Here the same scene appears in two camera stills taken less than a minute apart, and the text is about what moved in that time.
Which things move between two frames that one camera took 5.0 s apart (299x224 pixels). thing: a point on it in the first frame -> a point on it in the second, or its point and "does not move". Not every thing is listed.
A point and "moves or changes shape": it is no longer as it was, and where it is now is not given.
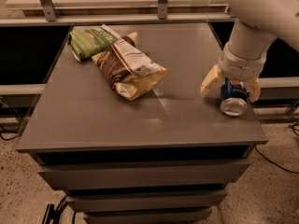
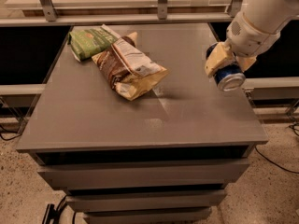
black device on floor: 51,214 does not move
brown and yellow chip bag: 130,69 does not move
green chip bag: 86,43 does not move
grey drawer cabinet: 167,156 does not move
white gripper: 241,66 -> 249,37
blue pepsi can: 234,97 moves or changes shape
